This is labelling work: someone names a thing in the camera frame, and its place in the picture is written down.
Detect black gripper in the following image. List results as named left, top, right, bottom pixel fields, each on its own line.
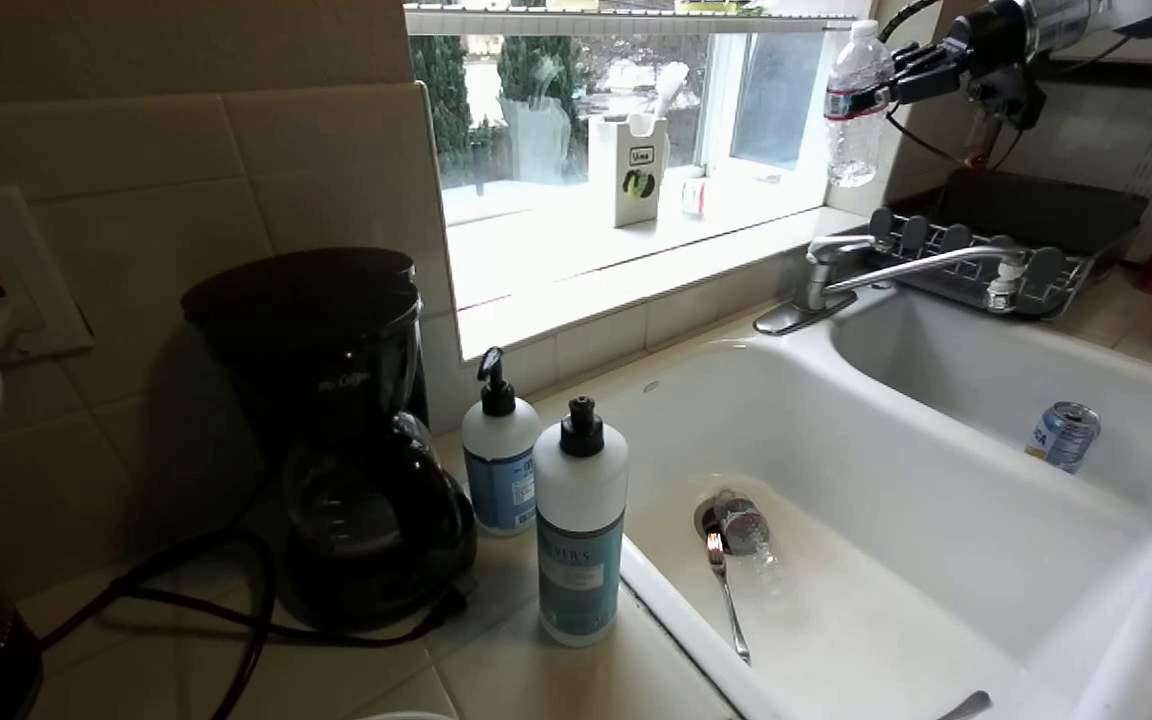
left=884, top=0, right=1049, bottom=121

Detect clear plastic water bottle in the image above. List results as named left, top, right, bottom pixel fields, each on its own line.
left=820, top=17, right=894, bottom=191

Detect large white soap pump bottle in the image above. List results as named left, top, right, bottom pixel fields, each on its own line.
left=533, top=391, right=630, bottom=651

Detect small white soap pump bottle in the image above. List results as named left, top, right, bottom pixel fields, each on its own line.
left=454, top=345, right=543, bottom=539

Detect black dish tray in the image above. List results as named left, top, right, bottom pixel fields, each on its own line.
left=926, top=169, right=1152, bottom=265

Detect grey pegged drying mat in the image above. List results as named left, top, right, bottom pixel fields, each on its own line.
left=851, top=204, right=1097, bottom=323

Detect chrome sink faucet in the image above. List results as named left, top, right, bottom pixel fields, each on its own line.
left=747, top=231, right=1029, bottom=339

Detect small white object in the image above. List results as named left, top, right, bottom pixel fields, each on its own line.
left=982, top=255, right=1023, bottom=316

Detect small red white container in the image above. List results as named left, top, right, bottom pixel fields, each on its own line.
left=676, top=161, right=717, bottom=222

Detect white green tissue carton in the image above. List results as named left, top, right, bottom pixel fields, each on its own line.
left=584, top=55, right=697, bottom=231

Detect blue drink can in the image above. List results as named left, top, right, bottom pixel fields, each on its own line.
left=1023, top=396, right=1105, bottom=476

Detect white double kitchen sink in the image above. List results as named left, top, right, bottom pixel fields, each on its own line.
left=606, top=284, right=1152, bottom=720

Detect metal sink drain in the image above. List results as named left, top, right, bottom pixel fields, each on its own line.
left=693, top=486, right=780, bottom=563

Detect metal spoon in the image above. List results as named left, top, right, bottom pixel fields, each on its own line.
left=699, top=527, right=754, bottom=669

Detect black drip coffee maker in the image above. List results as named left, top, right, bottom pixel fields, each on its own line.
left=178, top=245, right=480, bottom=640

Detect white window frame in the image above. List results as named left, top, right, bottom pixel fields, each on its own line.
left=401, top=0, right=874, bottom=364

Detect metal utensil handle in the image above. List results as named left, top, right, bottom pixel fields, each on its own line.
left=940, top=687, right=997, bottom=720

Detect black power cord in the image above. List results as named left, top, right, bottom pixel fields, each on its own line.
left=36, top=523, right=470, bottom=720

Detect white wall power outlet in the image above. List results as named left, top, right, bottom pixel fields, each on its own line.
left=0, top=182, right=100, bottom=369

